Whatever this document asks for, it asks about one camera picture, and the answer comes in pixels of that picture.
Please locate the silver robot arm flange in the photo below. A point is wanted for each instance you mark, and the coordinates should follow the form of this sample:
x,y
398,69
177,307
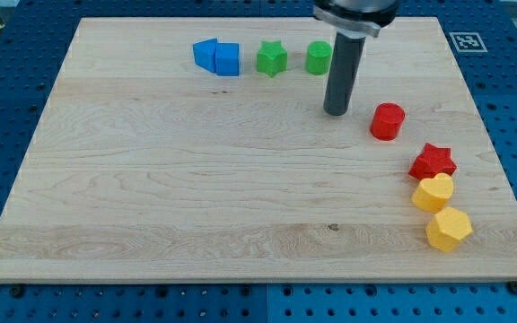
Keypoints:
x,y
356,18

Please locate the green star block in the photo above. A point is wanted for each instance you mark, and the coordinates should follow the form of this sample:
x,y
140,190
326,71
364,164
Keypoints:
x,y
271,58

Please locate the red star block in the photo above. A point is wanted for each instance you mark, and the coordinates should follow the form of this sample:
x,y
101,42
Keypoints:
x,y
432,161

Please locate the light wooden board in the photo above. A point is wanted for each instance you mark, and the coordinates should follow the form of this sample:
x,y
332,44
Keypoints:
x,y
145,168

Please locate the blue cube block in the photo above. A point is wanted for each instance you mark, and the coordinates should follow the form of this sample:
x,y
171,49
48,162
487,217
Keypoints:
x,y
227,59

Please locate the blue pentagon block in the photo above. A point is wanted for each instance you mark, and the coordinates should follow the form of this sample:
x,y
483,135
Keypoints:
x,y
204,54

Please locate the green cylinder block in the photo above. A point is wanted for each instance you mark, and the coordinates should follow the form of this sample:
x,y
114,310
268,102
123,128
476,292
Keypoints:
x,y
319,54

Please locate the red cylinder block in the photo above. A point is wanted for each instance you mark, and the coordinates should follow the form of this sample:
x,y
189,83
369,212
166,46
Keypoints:
x,y
387,121

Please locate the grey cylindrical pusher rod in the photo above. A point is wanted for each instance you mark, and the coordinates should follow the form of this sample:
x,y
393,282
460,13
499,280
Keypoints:
x,y
342,74

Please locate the yellow heart block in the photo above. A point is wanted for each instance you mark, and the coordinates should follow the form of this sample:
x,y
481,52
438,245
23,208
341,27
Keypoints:
x,y
431,195

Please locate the yellow hexagon block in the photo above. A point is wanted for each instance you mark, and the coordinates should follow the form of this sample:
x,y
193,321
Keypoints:
x,y
448,229

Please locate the white fiducial marker tag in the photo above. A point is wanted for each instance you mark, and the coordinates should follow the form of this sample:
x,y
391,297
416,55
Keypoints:
x,y
468,42

